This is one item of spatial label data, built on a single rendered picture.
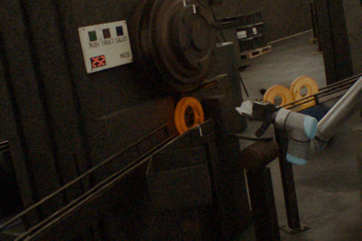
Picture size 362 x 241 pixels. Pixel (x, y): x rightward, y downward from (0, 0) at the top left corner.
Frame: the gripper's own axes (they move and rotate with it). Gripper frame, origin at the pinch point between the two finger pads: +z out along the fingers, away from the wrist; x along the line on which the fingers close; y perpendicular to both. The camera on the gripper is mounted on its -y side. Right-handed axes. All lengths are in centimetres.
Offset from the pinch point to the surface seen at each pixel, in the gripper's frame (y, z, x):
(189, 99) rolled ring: 2.7, 19.4, 12.4
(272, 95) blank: 0.3, -0.5, -34.0
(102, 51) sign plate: 27, 38, 51
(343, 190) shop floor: -67, -30, -95
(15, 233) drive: -84, 94, 54
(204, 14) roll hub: 41.2, 19.9, 6.0
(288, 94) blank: 0.7, -5.8, -41.4
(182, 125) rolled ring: -7.2, 16.2, 20.2
